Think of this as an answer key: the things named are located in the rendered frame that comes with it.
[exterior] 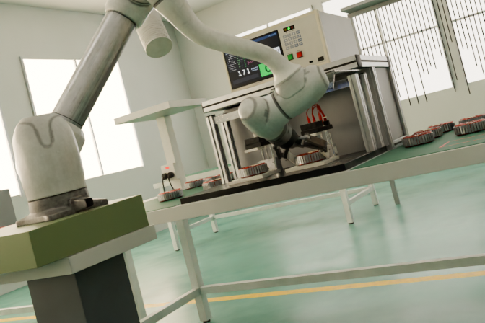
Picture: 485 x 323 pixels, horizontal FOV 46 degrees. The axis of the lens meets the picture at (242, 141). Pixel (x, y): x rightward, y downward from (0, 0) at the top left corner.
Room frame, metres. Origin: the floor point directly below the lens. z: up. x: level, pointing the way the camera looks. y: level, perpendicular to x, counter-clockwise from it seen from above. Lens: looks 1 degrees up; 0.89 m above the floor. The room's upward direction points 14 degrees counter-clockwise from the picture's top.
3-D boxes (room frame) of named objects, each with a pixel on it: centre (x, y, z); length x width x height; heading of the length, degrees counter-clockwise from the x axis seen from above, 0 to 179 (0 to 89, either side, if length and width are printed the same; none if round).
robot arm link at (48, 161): (1.53, 0.51, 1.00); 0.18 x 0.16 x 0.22; 23
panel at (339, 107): (2.33, -0.24, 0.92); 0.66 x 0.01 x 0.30; 60
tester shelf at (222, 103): (2.39, -0.28, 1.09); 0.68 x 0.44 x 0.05; 60
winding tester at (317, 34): (2.38, -0.29, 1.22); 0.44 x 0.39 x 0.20; 60
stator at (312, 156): (2.05, -0.22, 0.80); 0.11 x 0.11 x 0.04
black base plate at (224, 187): (2.12, -0.12, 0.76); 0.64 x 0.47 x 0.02; 60
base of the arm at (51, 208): (1.51, 0.49, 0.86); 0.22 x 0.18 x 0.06; 50
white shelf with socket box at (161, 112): (3.06, 0.38, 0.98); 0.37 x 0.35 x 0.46; 60
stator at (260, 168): (2.17, -0.01, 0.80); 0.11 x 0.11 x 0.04
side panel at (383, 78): (2.29, -0.60, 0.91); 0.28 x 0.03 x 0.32; 150
